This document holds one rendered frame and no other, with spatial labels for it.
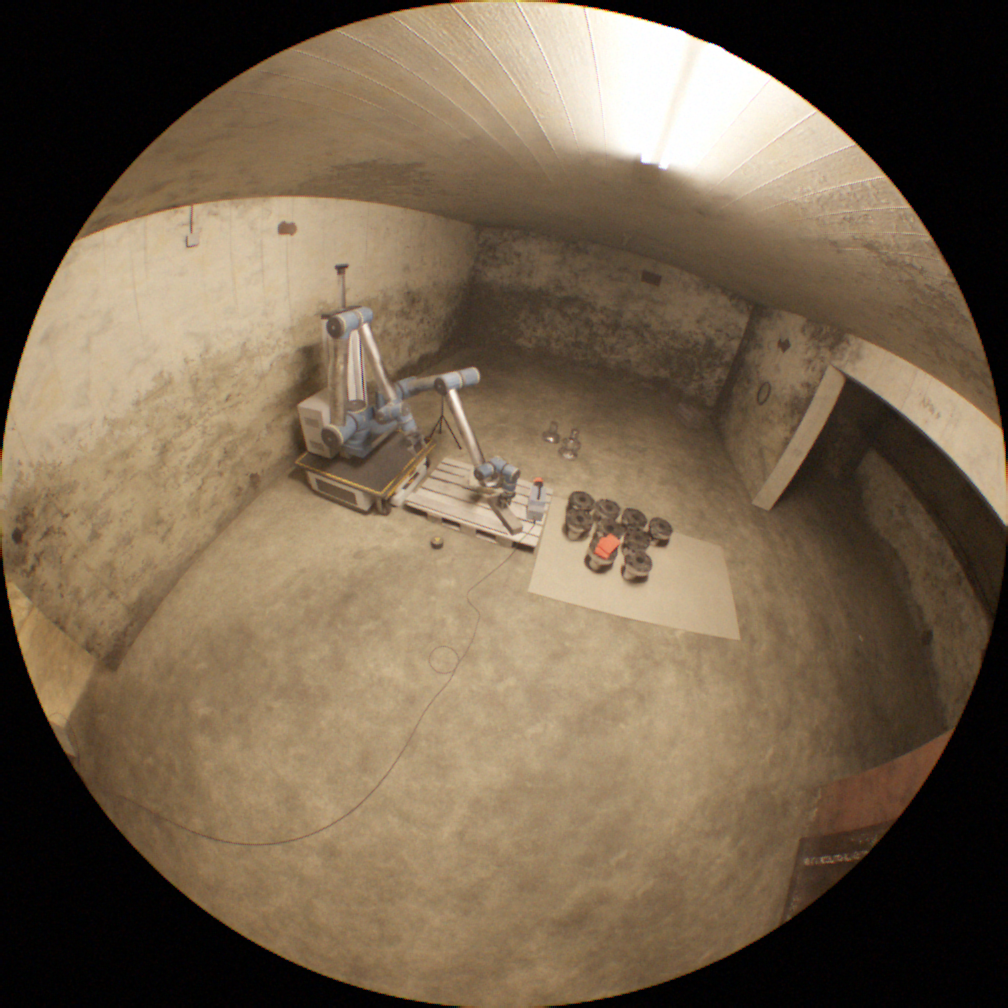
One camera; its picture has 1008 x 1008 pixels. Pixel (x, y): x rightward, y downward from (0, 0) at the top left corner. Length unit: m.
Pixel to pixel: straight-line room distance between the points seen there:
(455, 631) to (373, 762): 1.09
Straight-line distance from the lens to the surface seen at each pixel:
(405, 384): 3.14
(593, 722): 2.33
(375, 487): 2.81
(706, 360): 7.63
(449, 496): 2.99
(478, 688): 2.21
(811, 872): 3.67
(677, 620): 2.97
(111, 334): 2.93
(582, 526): 2.81
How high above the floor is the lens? 2.14
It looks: 43 degrees down
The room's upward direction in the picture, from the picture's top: 10 degrees clockwise
